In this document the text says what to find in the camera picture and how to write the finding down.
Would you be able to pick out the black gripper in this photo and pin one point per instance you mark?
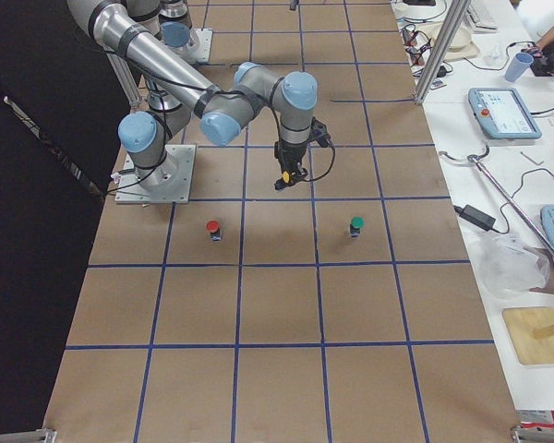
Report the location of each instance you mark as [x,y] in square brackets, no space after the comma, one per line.
[289,154]

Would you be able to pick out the yellow push button switch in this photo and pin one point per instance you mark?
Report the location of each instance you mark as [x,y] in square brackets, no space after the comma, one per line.
[283,182]

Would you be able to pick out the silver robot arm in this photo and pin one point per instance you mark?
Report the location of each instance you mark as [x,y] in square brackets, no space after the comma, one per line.
[222,113]
[105,22]

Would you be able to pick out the black power adapter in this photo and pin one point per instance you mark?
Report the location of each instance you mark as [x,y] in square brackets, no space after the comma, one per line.
[477,217]

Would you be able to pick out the metal cane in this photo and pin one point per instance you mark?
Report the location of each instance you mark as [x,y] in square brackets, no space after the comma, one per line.
[477,160]

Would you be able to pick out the clear plastic bag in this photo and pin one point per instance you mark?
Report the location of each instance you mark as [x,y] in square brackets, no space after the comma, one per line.
[506,267]

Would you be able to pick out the blue plastic cup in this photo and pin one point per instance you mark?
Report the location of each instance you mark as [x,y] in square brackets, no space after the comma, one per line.
[518,65]

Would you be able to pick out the wooden cutting board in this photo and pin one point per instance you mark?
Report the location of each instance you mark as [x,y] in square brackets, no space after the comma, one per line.
[531,330]

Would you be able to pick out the green push button switch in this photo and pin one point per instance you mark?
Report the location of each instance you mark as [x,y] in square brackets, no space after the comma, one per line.
[355,226]

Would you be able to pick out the red push button switch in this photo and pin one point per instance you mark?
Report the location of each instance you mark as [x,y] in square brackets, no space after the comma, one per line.
[214,229]

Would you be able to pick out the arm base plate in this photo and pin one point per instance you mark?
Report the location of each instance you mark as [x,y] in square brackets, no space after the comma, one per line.
[169,183]
[198,47]

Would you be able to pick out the aluminium frame post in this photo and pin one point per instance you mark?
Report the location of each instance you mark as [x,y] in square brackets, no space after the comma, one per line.
[448,29]

